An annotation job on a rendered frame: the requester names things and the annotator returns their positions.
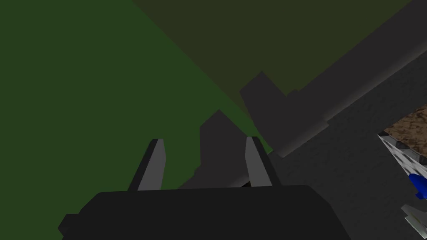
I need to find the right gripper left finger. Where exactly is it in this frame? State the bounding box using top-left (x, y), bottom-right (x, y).
top-left (127, 138), bottom-right (167, 192)

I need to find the brown topped metal box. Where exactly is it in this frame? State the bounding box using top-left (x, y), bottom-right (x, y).
top-left (377, 104), bottom-right (427, 177)

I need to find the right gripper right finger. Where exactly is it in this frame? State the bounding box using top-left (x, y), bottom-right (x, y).
top-left (245, 136), bottom-right (281, 187)

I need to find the blue object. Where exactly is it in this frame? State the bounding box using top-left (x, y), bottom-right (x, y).
top-left (408, 173), bottom-right (427, 200)

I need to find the grey metal object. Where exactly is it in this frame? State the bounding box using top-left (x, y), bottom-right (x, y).
top-left (400, 204), bottom-right (427, 238)

